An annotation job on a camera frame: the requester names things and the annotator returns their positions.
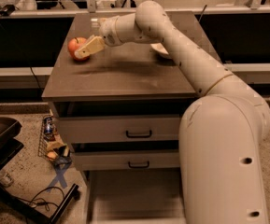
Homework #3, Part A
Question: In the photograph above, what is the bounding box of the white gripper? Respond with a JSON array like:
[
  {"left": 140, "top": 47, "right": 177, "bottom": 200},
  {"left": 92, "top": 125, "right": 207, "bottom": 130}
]
[{"left": 74, "top": 16, "right": 121, "bottom": 59}]

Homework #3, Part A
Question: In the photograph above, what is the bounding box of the red apple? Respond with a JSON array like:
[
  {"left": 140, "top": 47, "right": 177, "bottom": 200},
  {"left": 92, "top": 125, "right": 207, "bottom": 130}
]
[{"left": 67, "top": 37, "right": 89, "bottom": 61}]

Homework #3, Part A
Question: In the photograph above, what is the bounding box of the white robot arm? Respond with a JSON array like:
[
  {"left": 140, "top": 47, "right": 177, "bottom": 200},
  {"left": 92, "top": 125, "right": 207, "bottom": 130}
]
[{"left": 75, "top": 1, "right": 270, "bottom": 224}]

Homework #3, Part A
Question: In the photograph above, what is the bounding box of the grey drawer cabinet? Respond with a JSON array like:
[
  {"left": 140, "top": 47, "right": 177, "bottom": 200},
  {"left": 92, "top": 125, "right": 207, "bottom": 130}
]
[{"left": 41, "top": 11, "right": 222, "bottom": 224}]

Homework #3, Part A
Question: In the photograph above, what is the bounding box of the top grey drawer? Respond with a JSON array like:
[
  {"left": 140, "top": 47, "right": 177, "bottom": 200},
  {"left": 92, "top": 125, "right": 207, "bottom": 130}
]
[{"left": 55, "top": 115, "right": 180, "bottom": 144}]

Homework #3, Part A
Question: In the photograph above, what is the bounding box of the middle grey drawer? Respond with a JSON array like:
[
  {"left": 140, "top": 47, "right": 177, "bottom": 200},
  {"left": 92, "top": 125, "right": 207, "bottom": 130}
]
[{"left": 72, "top": 149, "right": 179, "bottom": 171}]

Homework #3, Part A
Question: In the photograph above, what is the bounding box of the bottom open grey drawer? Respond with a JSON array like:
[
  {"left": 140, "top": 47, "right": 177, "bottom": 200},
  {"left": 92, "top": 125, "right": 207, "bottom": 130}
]
[{"left": 84, "top": 168, "right": 187, "bottom": 224}]

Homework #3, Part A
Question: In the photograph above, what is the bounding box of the white paper bowl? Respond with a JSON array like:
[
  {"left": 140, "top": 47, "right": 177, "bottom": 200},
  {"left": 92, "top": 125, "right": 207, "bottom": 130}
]
[{"left": 150, "top": 43, "right": 171, "bottom": 59}]

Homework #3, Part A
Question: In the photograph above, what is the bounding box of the black device on ledge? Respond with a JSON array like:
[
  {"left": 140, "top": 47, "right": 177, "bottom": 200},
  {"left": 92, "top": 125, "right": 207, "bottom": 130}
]
[{"left": 0, "top": 5, "right": 16, "bottom": 17}]

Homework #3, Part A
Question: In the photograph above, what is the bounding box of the blue soda can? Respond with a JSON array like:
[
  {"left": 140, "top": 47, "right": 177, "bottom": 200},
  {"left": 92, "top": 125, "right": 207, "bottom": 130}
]
[{"left": 43, "top": 117, "right": 54, "bottom": 141}]

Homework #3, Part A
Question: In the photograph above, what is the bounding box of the black cart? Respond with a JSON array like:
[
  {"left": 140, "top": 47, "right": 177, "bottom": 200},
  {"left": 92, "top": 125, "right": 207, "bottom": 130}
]
[{"left": 0, "top": 101, "right": 80, "bottom": 224}]

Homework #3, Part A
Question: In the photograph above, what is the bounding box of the blue tape cross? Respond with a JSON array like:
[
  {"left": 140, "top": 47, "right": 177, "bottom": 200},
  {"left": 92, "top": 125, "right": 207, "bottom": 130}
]
[{"left": 49, "top": 163, "right": 71, "bottom": 189}]

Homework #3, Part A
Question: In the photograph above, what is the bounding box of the wire basket with snacks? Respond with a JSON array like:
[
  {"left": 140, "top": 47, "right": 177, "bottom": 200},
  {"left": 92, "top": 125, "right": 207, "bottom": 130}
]
[{"left": 38, "top": 115, "right": 72, "bottom": 167}]

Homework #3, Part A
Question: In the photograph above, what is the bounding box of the black floor cable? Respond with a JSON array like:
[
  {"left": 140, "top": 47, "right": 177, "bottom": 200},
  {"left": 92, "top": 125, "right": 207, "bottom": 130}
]
[{"left": 16, "top": 186, "right": 66, "bottom": 213}]

